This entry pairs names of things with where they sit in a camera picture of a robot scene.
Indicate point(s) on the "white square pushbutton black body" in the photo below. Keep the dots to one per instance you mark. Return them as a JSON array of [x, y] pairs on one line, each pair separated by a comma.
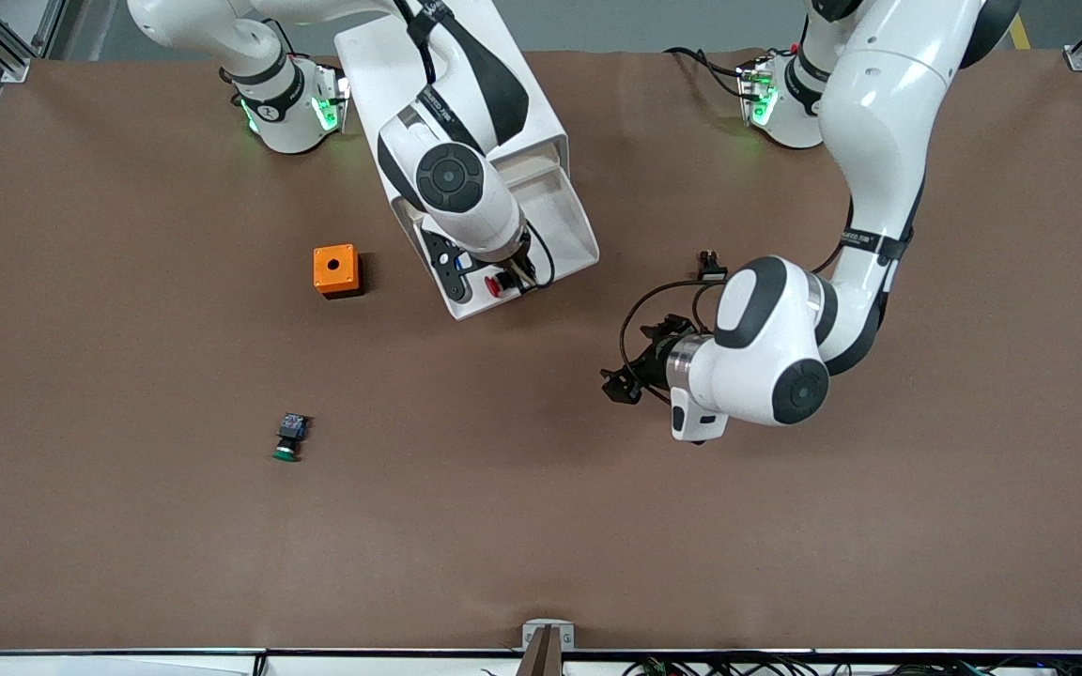
[[712, 268]]

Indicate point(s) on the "silver metal table bracket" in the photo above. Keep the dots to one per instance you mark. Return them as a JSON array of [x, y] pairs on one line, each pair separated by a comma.
[[548, 634]]

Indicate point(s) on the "brown post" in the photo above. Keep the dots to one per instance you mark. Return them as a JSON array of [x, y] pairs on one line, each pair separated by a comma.
[[543, 657]]

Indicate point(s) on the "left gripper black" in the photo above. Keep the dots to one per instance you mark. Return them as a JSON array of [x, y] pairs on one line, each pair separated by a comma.
[[656, 364]]

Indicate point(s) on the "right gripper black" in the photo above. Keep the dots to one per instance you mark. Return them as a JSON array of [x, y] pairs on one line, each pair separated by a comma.
[[519, 266]]

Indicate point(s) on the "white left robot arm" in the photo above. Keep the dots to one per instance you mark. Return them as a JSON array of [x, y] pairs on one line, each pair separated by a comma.
[[888, 113]]

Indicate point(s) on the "red mushroom push button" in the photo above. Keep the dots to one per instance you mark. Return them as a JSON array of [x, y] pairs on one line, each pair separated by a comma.
[[502, 284]]

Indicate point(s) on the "orange button enclosure box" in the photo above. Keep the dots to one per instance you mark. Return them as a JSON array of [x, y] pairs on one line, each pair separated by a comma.
[[334, 268]]

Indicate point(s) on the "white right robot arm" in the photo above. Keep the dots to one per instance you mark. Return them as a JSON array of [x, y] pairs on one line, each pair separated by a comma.
[[494, 216]]

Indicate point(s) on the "green mushroom push button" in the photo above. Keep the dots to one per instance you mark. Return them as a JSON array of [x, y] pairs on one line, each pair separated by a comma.
[[285, 453]]

